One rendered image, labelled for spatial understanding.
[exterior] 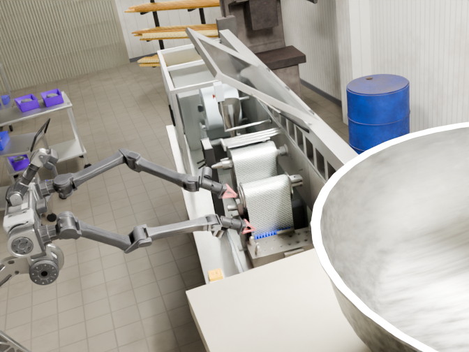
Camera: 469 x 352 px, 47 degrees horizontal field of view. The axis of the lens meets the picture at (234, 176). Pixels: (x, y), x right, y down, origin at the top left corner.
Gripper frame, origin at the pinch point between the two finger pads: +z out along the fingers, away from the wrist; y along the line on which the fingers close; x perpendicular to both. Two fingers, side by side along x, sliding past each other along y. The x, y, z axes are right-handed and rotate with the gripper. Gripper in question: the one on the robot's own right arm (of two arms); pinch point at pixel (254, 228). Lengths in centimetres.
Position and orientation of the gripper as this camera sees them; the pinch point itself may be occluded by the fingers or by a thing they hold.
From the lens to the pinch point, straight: 288.7
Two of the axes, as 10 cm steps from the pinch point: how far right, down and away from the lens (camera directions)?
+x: 3.5, -8.7, -3.4
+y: 2.0, 4.3, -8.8
